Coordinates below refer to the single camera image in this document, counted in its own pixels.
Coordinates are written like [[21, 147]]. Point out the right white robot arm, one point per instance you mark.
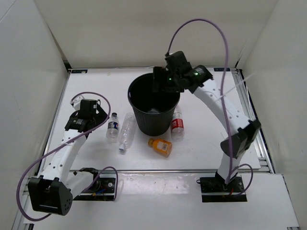
[[237, 125]]

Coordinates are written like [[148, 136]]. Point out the front aluminium rail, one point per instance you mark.
[[176, 171]]

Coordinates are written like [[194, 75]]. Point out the red label clear bottle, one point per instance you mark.
[[177, 125]]

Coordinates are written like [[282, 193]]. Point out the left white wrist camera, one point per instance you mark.
[[75, 103]]

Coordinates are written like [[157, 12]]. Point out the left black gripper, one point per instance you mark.
[[101, 116]]

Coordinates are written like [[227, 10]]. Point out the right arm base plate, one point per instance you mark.
[[214, 192]]

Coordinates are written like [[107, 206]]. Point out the black plastic waste bin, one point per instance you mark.
[[142, 98]]

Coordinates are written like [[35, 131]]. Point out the small clear black-cap bottle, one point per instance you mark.
[[112, 128]]

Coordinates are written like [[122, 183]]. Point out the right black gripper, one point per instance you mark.
[[160, 73]]

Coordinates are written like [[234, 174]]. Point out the right aluminium frame rail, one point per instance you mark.
[[259, 140]]

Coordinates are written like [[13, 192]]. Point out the tall clear crushed bottle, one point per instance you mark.
[[127, 132]]

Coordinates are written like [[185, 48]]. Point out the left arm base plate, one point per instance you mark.
[[103, 190]]

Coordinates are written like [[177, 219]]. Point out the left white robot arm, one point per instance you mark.
[[53, 190]]

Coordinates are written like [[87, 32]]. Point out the orange juice bottle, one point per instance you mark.
[[161, 146]]

